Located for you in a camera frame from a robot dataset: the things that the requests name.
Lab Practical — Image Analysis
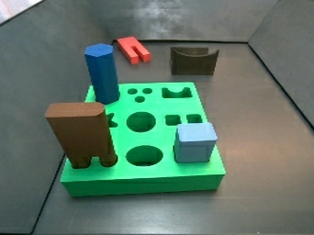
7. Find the red double-square block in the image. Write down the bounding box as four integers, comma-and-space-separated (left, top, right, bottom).
116, 37, 151, 64

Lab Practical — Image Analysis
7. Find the green shape-sorting board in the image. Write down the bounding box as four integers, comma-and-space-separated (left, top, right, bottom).
60, 83, 226, 196

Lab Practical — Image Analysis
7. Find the brown double-peg block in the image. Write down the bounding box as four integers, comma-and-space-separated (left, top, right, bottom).
46, 102, 118, 169

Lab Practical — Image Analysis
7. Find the light blue cube block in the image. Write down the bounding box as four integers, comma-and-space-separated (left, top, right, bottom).
173, 122, 217, 163

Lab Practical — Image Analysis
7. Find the black curved cradle stand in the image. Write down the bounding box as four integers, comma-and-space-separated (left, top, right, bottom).
171, 47, 219, 75

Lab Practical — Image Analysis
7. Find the dark blue hexagonal prism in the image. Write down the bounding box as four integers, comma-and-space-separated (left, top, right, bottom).
84, 43, 120, 105

